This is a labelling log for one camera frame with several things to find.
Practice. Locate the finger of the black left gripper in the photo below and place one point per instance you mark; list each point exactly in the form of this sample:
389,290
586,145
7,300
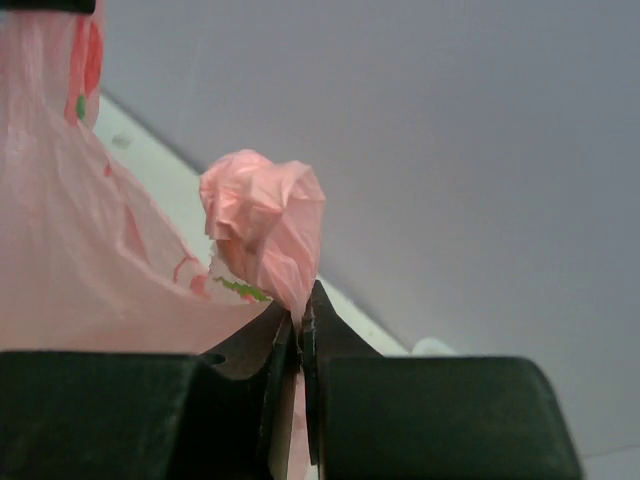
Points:
84,7

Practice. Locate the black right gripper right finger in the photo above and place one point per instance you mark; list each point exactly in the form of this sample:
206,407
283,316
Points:
371,416

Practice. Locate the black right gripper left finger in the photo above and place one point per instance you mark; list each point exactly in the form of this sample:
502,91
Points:
222,414

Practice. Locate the pink plastic bag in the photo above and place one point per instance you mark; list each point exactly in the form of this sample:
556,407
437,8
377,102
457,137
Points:
91,263

